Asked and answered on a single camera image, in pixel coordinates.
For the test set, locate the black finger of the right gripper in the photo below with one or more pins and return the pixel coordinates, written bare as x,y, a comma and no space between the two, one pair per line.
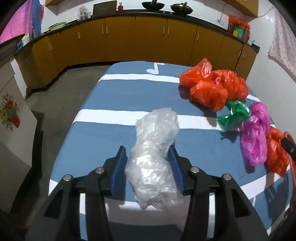
289,147

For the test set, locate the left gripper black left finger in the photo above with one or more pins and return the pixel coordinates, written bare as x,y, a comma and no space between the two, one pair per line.
58,218

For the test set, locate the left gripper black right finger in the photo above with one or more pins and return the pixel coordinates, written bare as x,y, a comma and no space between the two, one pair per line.
235,217

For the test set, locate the knotted red plastic bag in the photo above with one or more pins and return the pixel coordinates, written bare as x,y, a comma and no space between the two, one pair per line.
277,158

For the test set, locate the magenta plastic bag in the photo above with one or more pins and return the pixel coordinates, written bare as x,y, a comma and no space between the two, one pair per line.
253,135

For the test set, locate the clear plastic bag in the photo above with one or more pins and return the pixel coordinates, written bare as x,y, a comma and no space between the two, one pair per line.
147,169

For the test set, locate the orange lower kitchen cabinets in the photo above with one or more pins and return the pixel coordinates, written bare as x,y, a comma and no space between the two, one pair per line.
131,36

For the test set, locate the red plastic basket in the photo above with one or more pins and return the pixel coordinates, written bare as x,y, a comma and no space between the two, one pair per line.
292,201

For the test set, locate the dark green plastic bag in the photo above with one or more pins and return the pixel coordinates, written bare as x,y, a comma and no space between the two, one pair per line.
239,113

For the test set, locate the wide red plastic bag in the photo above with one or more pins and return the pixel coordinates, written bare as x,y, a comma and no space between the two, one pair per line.
222,85

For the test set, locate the pink floral hanging cloth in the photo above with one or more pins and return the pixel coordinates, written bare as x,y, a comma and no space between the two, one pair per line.
282,49

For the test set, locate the white cabinet with flower decal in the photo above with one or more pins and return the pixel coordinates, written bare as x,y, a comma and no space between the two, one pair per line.
18,125

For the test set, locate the blue white striped tablecloth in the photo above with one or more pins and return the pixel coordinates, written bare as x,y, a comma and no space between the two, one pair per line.
130,90

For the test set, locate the red plastic bag pointed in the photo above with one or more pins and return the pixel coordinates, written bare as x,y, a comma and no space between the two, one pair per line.
201,72

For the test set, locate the red bag of groceries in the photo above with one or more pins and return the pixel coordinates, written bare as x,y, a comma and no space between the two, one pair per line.
238,28

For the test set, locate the orange upper cabinets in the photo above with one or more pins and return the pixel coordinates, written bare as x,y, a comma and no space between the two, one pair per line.
249,8

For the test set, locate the black wok with lid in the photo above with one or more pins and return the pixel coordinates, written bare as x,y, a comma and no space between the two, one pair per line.
181,8

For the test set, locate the green basin on counter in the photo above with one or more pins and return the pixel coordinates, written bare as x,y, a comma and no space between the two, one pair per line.
57,26

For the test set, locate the black wok left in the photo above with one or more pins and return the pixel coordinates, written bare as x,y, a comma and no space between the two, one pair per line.
153,5

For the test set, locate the magenta blue hanging cloth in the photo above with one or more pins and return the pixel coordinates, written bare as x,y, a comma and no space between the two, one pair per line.
26,20

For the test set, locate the glass jars on counter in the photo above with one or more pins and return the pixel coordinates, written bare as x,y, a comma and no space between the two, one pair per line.
83,13

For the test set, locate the dark cutting board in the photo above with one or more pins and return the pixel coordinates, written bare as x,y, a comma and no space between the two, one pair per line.
105,8

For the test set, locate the red sauce bottle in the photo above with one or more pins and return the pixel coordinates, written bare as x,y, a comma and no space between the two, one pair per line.
120,8

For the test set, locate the wall socket with cable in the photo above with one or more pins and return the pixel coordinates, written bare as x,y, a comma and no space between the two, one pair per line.
222,13

